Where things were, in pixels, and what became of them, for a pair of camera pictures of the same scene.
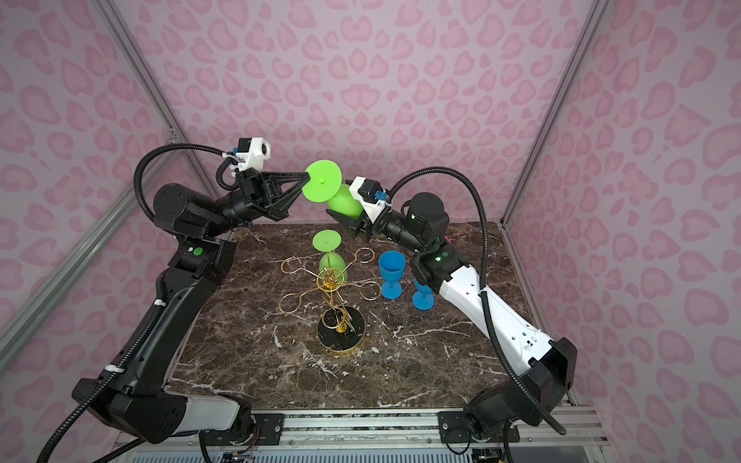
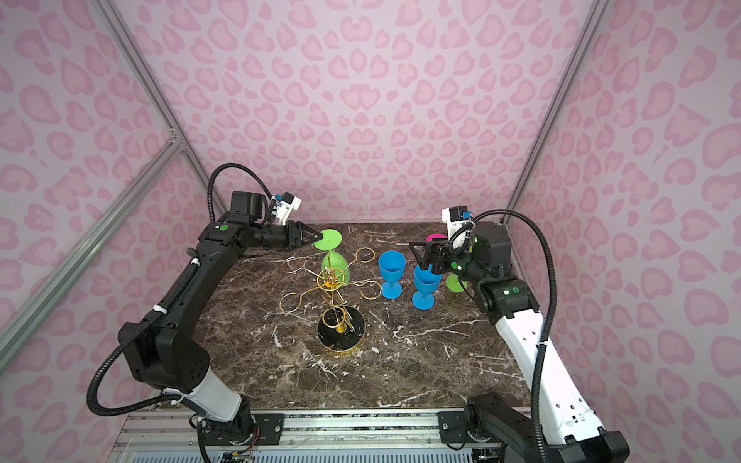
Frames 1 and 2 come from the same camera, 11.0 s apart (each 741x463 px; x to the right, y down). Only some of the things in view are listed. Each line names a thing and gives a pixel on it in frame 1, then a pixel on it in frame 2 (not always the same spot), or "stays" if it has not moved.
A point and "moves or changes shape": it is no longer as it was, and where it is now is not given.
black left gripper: (260, 195) to (295, 231)
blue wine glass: (424, 298) stays
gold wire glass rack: (340, 328) stays
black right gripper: (356, 228) to (442, 249)
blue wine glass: (392, 265) stays
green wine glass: (325, 185) moves or changes shape
